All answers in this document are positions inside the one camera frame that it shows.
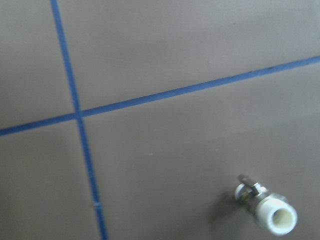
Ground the white PPR valve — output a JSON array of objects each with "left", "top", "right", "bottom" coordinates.
[{"left": 234, "top": 174, "right": 298, "bottom": 236}]

